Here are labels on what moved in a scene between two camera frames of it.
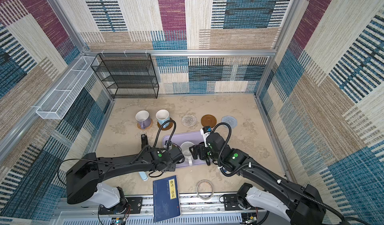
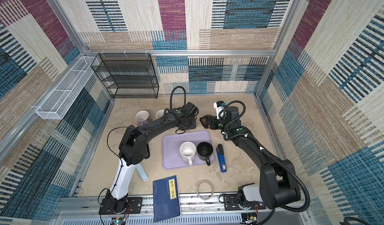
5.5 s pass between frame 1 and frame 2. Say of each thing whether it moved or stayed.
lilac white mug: stayed
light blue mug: stayed
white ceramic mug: stayed
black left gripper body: moved
